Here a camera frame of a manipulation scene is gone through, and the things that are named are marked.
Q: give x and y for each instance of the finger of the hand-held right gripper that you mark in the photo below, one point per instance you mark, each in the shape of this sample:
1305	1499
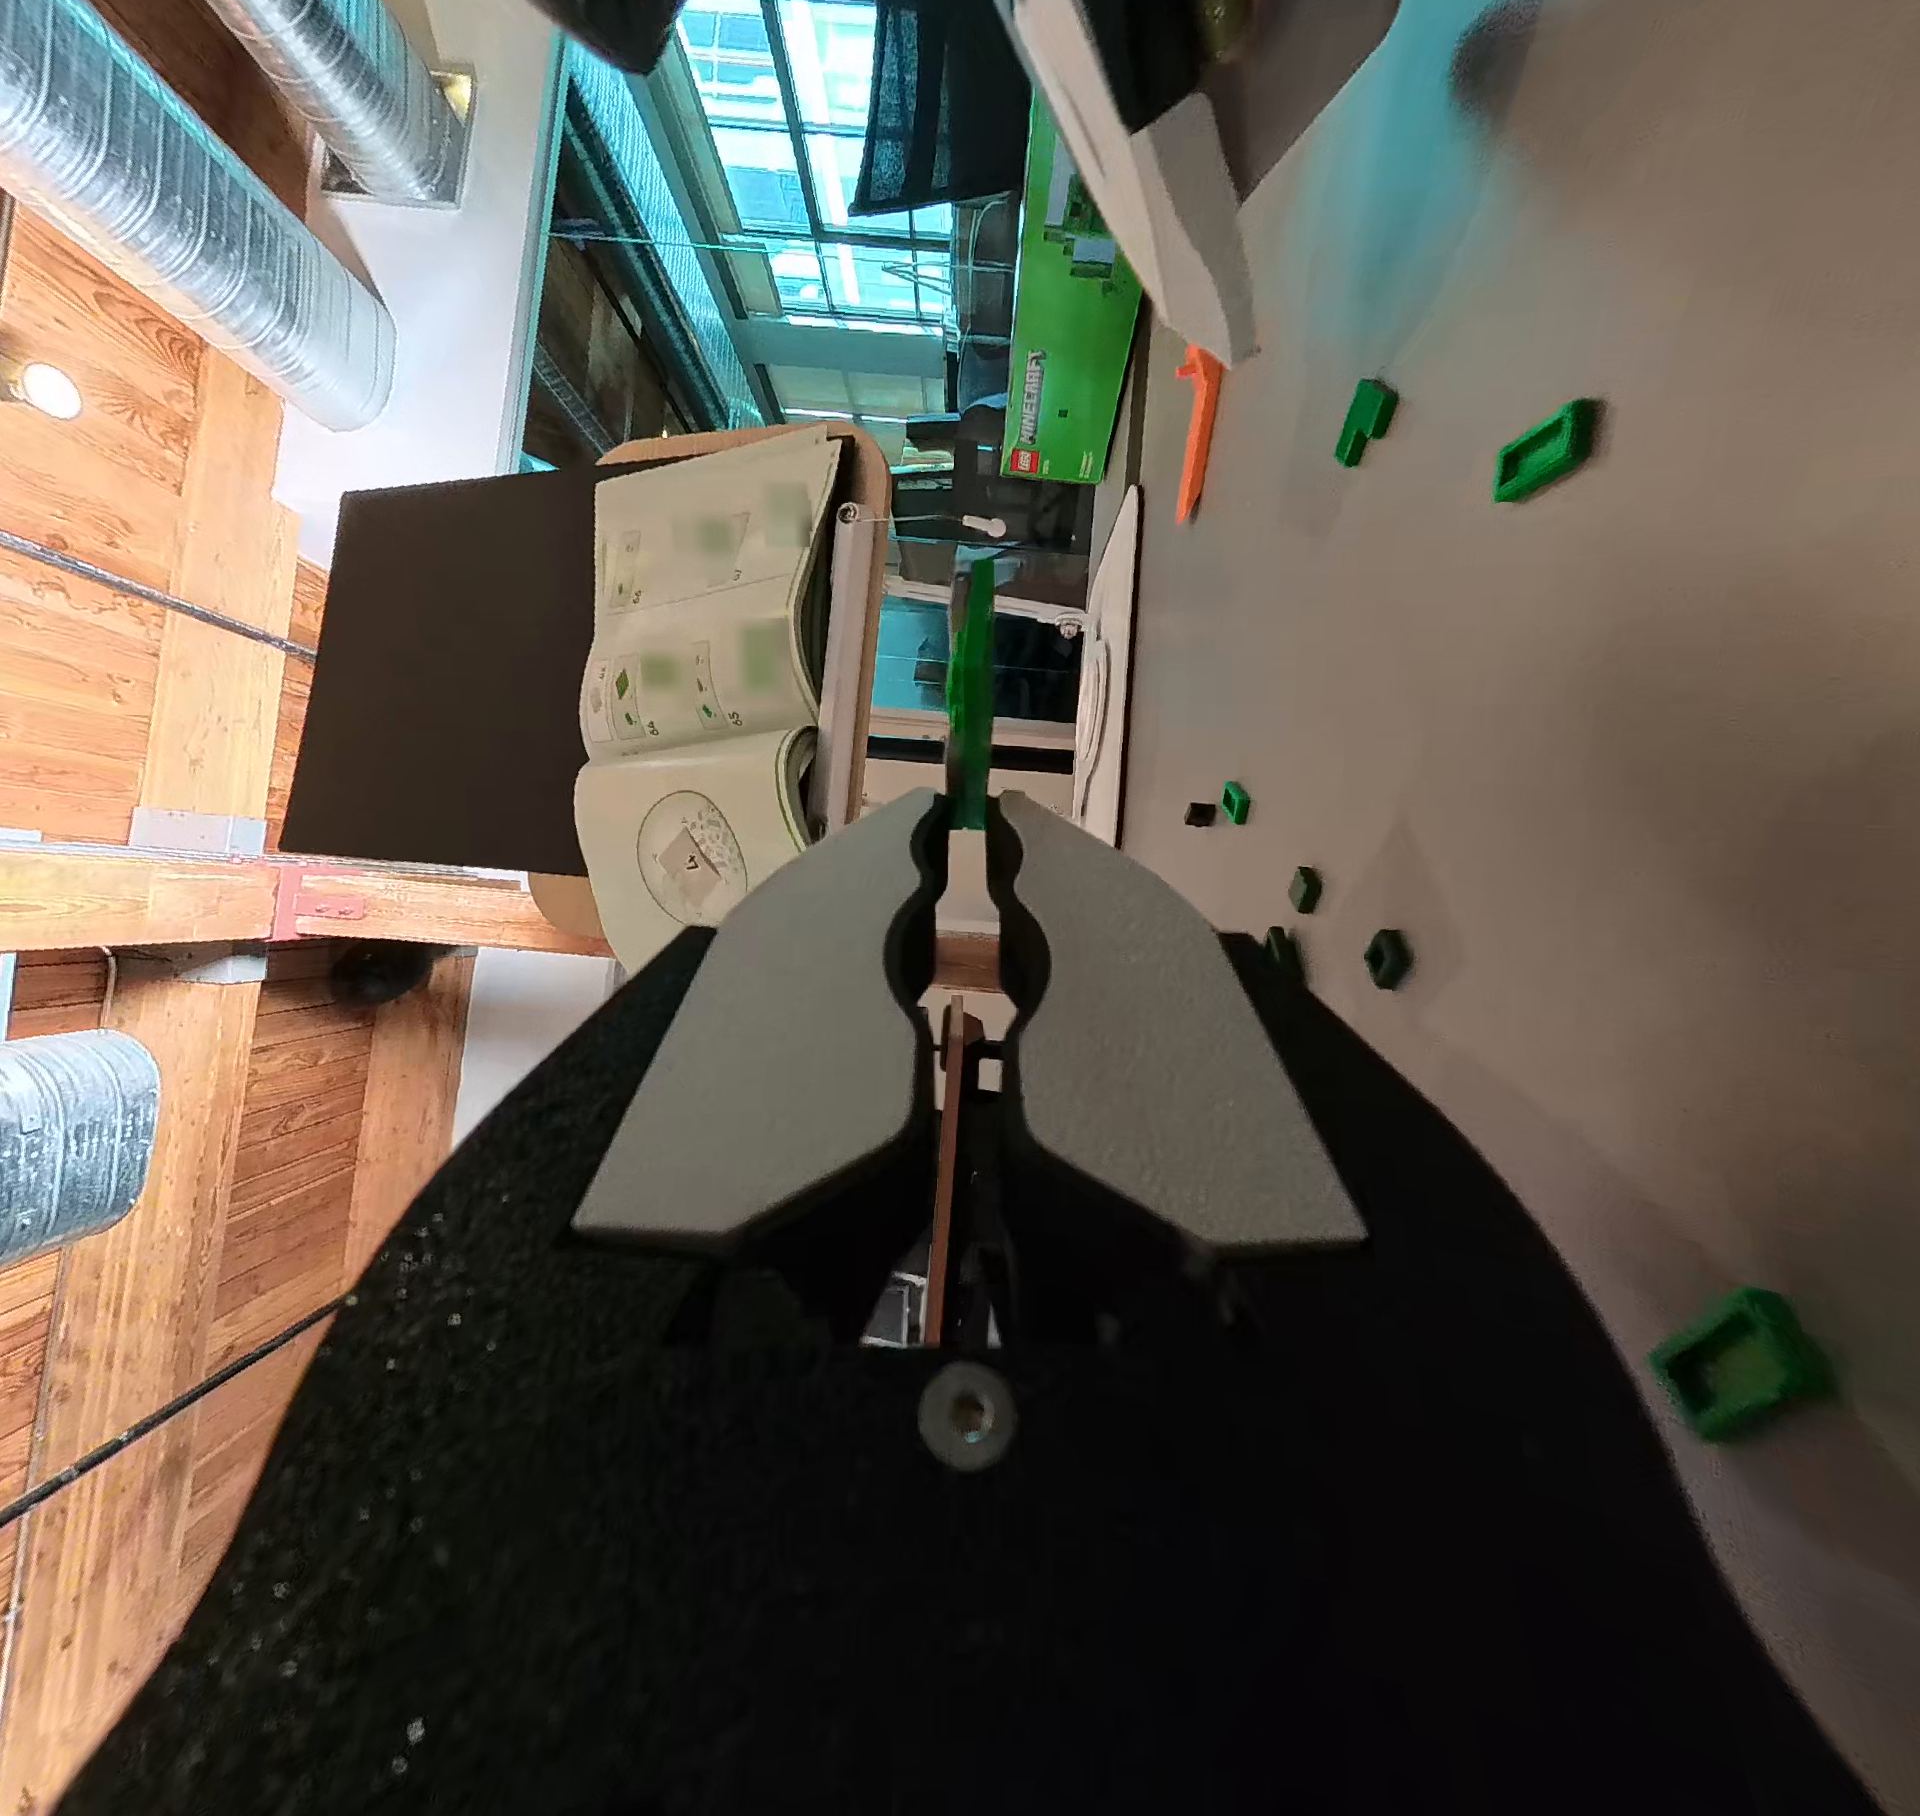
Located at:
1154	226
1334	30

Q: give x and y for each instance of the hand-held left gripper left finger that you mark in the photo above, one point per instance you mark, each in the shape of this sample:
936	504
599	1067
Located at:
751	1080

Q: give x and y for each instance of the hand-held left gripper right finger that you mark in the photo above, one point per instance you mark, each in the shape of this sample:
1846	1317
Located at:
1171	1080

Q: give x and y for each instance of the green lego base plate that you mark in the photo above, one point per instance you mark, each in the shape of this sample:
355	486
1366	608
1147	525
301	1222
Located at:
969	707

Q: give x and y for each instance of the green lego set box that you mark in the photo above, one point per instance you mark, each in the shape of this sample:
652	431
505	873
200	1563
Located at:
1072	361

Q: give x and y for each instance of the green angled lego piece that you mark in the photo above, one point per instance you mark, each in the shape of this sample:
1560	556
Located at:
1372	407

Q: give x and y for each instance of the orange brick separator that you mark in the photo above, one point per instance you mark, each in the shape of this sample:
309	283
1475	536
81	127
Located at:
1196	451

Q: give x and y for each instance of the large glass window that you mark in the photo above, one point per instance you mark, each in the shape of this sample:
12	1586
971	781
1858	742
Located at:
795	120

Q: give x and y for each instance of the open instruction booklet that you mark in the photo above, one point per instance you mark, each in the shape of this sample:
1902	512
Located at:
614	856

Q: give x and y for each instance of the black mesh office chair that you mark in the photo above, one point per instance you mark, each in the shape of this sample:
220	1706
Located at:
915	91

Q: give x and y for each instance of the black ceiling fixture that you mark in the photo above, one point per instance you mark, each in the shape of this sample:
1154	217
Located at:
383	976

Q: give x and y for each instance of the black panel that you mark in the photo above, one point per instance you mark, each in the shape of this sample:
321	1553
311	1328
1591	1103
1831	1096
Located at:
435	677

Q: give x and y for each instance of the wooden ceiling beam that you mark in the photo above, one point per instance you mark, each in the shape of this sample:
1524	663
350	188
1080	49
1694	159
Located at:
151	901

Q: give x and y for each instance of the round ceiling light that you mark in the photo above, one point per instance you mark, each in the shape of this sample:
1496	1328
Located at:
50	391

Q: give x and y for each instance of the white flat base plate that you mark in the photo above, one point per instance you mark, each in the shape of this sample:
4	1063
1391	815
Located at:
1113	677

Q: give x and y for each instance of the green lego frame piece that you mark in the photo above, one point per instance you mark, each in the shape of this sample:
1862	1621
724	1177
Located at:
1584	436
1792	1375

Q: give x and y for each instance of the red metal bracket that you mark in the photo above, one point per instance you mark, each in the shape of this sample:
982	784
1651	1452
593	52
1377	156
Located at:
309	901

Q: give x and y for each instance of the large silver ventilation duct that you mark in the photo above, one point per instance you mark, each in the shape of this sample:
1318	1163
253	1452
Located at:
181	210

